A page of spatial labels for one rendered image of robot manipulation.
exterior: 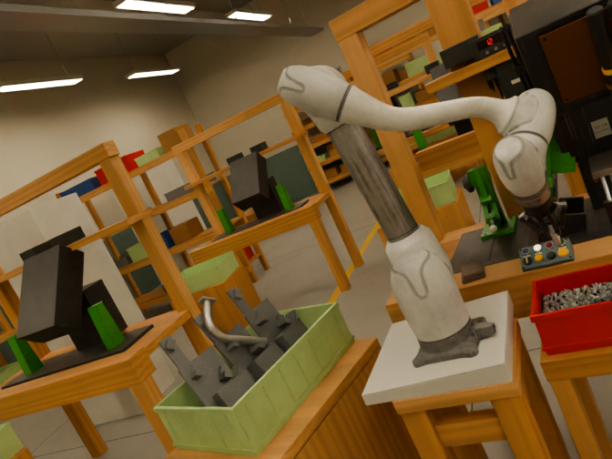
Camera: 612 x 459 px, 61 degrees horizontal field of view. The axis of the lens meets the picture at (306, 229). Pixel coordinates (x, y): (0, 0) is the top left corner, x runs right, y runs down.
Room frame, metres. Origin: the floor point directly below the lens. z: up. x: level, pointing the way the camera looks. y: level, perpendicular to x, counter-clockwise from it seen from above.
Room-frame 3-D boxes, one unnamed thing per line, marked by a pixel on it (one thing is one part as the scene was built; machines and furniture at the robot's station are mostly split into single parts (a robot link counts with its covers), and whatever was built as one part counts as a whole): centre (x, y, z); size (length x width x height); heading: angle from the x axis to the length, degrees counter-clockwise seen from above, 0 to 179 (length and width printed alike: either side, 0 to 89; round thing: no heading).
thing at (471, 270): (1.68, -0.45, 0.91); 0.10 x 0.08 x 0.03; 159
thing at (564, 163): (1.68, -0.87, 1.17); 0.13 x 0.12 x 0.20; 59
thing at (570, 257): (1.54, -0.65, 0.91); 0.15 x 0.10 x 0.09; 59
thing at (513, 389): (1.33, -0.23, 0.83); 0.32 x 0.32 x 0.04; 62
